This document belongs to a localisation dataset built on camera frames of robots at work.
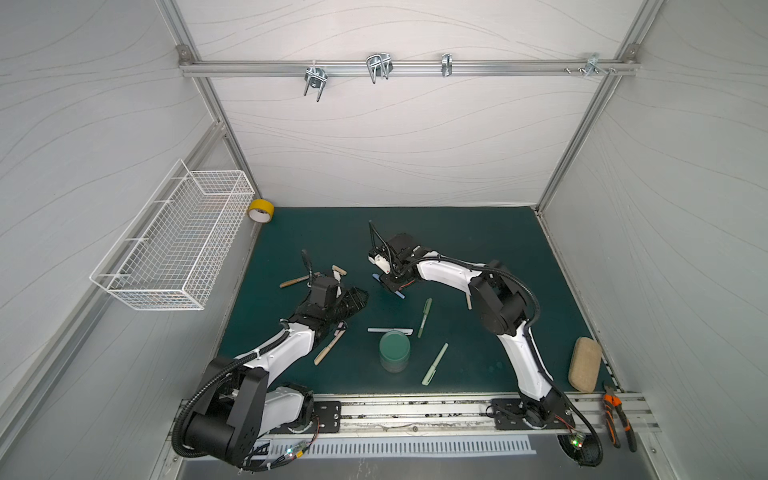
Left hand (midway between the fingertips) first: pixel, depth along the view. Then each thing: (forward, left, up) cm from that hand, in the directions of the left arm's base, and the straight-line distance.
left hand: (368, 293), depth 88 cm
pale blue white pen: (-9, -12, -7) cm, 17 cm away
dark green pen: (-3, -18, -6) cm, 19 cm away
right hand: (+11, -6, -6) cm, 14 cm away
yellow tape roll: (+37, +46, -4) cm, 59 cm away
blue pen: (+9, -2, -6) cm, 11 cm away
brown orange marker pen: (+6, +25, -4) cm, 26 cm away
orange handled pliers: (-26, -64, -6) cm, 69 cm away
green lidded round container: (-18, -8, +3) cm, 20 cm away
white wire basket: (-4, +44, +24) cm, 50 cm away
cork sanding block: (-18, -60, -4) cm, 63 cm away
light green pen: (-22, -17, -7) cm, 29 cm away
